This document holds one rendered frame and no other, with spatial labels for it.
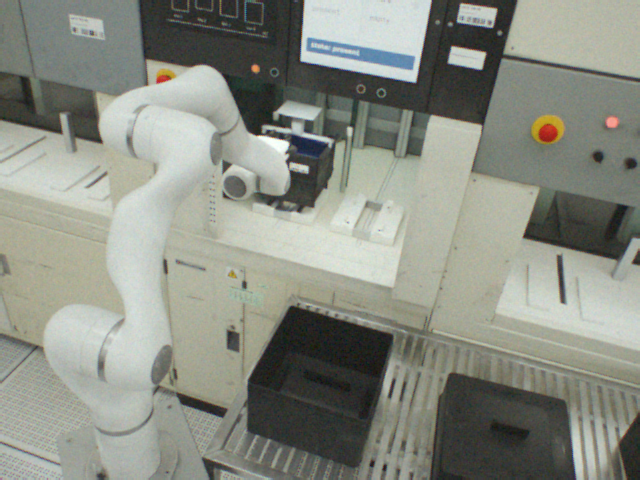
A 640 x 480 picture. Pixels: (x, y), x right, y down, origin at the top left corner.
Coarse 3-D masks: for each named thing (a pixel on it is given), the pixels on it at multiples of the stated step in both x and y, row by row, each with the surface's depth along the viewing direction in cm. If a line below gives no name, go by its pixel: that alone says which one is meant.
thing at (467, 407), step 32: (448, 384) 134; (480, 384) 135; (448, 416) 126; (480, 416) 127; (512, 416) 128; (544, 416) 128; (448, 448) 119; (480, 448) 120; (512, 448) 120; (544, 448) 121
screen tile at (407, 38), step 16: (384, 0) 120; (400, 0) 119; (368, 16) 123; (400, 16) 121; (416, 16) 120; (368, 32) 125; (384, 32) 124; (400, 32) 123; (416, 32) 122; (416, 48) 123
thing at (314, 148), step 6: (282, 138) 186; (294, 138) 184; (300, 138) 184; (306, 138) 183; (294, 144) 185; (300, 144) 185; (306, 144) 184; (312, 144) 183; (318, 144) 183; (300, 150) 186; (306, 150) 185; (312, 150) 185; (318, 150) 184; (312, 156) 186; (318, 156) 185
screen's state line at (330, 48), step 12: (312, 48) 130; (324, 48) 130; (336, 48) 129; (348, 48) 128; (360, 48) 127; (372, 48) 126; (360, 60) 129; (372, 60) 128; (384, 60) 127; (396, 60) 126; (408, 60) 125
